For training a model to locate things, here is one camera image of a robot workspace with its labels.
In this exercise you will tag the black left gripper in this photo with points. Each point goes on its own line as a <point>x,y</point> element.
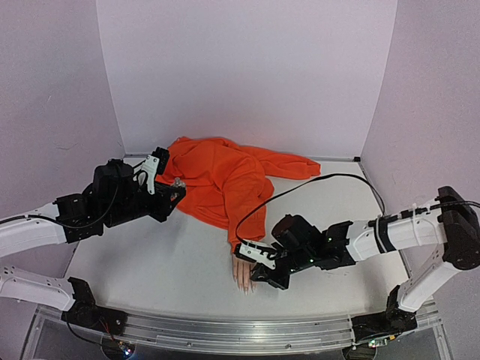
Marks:
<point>167,192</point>

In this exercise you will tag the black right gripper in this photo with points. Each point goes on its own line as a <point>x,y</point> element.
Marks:
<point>273,275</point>

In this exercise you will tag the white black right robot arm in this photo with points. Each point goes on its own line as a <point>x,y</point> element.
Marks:
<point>449,223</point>

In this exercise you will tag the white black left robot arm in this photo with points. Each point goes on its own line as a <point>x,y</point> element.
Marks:
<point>63,221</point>

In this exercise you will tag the mannequin hand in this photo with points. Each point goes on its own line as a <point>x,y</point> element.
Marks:
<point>241,272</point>

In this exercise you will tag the orange hoodie sweatshirt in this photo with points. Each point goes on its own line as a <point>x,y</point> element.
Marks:
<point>227,182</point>

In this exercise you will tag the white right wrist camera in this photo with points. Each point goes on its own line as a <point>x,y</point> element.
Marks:
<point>257,252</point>

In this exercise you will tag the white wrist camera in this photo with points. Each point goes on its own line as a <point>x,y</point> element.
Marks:
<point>154,164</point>
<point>257,252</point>

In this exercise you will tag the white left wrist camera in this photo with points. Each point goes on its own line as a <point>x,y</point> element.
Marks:
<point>154,164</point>

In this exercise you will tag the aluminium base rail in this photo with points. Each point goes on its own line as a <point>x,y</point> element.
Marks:
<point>53,336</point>

